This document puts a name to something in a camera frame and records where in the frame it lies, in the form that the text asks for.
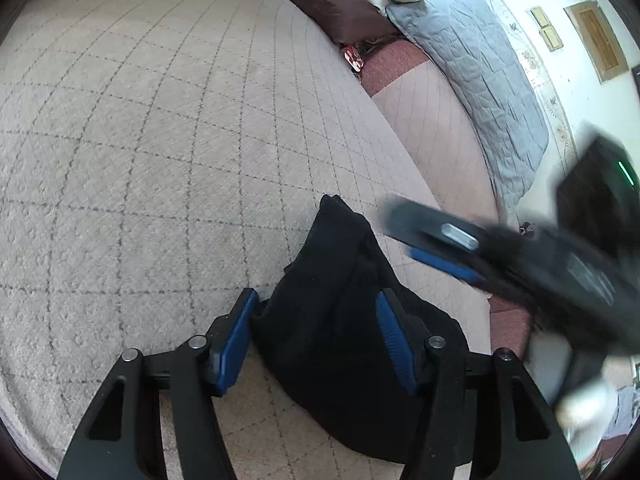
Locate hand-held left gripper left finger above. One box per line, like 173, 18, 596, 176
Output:
56, 287, 261, 480

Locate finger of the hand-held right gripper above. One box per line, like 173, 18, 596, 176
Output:
407, 246, 493, 288
382, 199, 496, 256

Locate black pants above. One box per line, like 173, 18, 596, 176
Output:
250, 194, 471, 462

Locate red and white packet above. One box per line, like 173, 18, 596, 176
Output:
342, 44, 367, 73

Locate beige quilted bed cover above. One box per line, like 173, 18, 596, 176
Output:
0, 0, 531, 476

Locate wooden wall frame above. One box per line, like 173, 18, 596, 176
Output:
564, 0, 629, 83

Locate grey quilted blanket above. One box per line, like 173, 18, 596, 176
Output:
386, 0, 550, 217

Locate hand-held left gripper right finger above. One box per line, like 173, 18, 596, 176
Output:
375, 288, 583, 480

